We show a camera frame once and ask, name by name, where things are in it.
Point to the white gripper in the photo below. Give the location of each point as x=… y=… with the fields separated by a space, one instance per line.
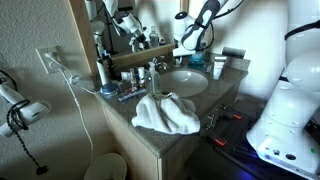
x=182 y=51

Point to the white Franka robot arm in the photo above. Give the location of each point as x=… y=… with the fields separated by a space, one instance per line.
x=293 y=100

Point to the teal mug cup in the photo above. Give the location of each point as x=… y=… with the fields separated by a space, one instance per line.
x=196 y=58

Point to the white oval sink basin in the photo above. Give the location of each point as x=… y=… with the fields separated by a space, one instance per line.
x=183 y=82

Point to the chrome faucet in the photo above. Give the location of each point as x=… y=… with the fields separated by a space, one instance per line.
x=160 y=63

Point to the clear pump soap bottle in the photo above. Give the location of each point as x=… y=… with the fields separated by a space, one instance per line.
x=152 y=81

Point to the wood framed mirror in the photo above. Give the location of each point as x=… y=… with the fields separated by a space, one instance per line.
x=140 y=53

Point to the white lotion tube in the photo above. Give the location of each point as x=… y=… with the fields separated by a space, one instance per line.
x=218 y=68

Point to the white crumpled towel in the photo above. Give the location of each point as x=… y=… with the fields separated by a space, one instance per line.
x=165 y=115

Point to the grey rolled washcloth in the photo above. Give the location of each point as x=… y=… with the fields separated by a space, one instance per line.
x=234 y=52

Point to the blue toothpaste tube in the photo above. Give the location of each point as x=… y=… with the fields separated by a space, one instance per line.
x=132 y=95

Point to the blue toothbrush charging base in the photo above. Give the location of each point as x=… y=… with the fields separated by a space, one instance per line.
x=109 y=89

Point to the white electric toothbrush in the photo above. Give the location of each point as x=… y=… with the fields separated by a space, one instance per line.
x=102 y=71

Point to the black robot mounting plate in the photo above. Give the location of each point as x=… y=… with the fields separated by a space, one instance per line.
x=240 y=133

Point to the beige vanity cabinet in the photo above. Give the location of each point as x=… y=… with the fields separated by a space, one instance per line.
x=133 y=150

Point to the white round trash bin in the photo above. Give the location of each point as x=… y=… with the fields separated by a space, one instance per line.
x=106 y=167

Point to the white wall outlet plate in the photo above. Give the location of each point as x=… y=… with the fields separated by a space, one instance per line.
x=49 y=59

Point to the white wall hair dryer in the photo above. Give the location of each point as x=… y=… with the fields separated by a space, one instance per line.
x=30 y=111

